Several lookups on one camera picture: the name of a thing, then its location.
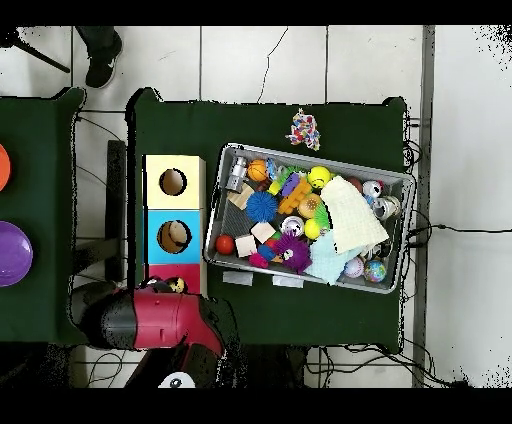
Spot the cream waffle cloth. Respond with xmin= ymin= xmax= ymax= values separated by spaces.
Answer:
xmin=319 ymin=175 xmax=390 ymax=254

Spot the clear mesh bin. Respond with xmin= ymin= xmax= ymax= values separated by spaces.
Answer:
xmin=202 ymin=142 xmax=417 ymax=295

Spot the tan burger toy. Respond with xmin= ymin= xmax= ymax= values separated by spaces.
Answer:
xmin=297 ymin=192 xmax=322 ymax=220

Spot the multicolour patterned cloth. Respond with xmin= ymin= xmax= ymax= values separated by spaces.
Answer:
xmin=284 ymin=108 xmax=322 ymax=152

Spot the purple bowl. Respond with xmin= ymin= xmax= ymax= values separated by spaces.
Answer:
xmin=0 ymin=220 xmax=34 ymax=288

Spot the green spiky ball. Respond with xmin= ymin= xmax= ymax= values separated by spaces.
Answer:
xmin=275 ymin=164 xmax=307 ymax=185

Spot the orange building block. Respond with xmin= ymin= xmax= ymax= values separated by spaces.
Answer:
xmin=277 ymin=177 xmax=312 ymax=215

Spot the blue spiky ball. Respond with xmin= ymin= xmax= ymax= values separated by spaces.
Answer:
xmin=244 ymin=190 xmax=278 ymax=223

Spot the black cable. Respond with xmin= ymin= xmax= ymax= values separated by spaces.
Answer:
xmin=403 ymin=223 xmax=512 ymax=247

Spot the orange bowl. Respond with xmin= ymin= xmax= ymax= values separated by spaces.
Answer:
xmin=0 ymin=143 xmax=12 ymax=193

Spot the orange toy basketball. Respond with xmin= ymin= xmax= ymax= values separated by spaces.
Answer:
xmin=246 ymin=158 xmax=268 ymax=182

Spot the dark green side table cloth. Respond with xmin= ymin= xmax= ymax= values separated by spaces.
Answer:
xmin=0 ymin=87 xmax=91 ymax=347

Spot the wooden box with three holes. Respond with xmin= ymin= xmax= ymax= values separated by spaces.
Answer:
xmin=142 ymin=154 xmax=207 ymax=297

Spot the wooden cube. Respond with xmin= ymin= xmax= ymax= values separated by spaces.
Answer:
xmin=233 ymin=233 xmax=257 ymax=258
xmin=249 ymin=221 xmax=276 ymax=244

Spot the person's foot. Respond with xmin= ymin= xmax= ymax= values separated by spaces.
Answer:
xmin=74 ymin=25 xmax=124 ymax=90

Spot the purple spiky toy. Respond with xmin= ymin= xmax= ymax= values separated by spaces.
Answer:
xmin=273 ymin=231 xmax=313 ymax=274

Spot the light teal waffle cloth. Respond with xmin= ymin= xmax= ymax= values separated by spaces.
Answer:
xmin=303 ymin=229 xmax=363 ymax=286

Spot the large yellow ball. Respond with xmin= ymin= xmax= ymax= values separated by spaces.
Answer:
xmin=306 ymin=165 xmax=332 ymax=190

